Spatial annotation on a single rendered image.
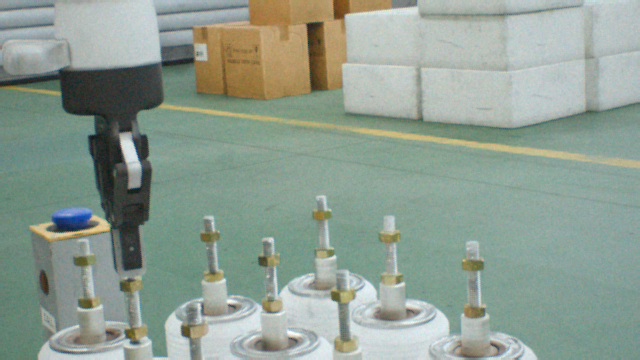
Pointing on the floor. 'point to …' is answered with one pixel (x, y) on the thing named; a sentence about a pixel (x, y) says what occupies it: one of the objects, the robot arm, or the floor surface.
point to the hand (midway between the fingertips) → (128, 249)
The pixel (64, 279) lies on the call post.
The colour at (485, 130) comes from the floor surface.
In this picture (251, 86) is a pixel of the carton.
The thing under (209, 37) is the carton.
